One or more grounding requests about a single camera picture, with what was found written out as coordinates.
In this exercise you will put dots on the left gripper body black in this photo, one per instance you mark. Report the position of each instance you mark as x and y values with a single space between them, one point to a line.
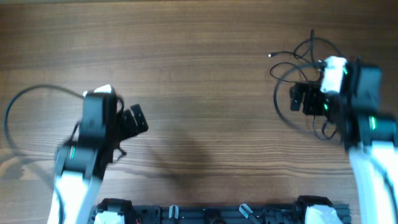
126 124

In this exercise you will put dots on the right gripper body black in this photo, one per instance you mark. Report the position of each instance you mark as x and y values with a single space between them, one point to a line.
314 101

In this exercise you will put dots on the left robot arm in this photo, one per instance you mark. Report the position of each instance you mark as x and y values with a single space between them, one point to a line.
80 163

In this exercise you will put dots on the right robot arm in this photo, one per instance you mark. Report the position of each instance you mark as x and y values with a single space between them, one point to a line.
348 96

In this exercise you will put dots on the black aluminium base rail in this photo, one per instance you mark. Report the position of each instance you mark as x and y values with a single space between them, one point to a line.
268 214

